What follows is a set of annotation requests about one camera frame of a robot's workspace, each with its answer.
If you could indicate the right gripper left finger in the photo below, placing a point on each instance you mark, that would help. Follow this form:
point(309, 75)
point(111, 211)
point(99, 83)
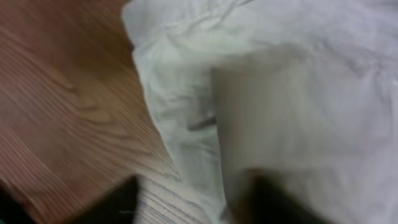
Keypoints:
point(118, 206)

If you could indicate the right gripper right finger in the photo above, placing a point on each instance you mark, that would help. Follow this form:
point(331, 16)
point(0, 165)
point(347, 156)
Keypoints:
point(261, 198)

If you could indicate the beige khaki shorts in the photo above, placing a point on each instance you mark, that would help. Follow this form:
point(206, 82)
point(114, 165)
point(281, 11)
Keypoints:
point(299, 94)

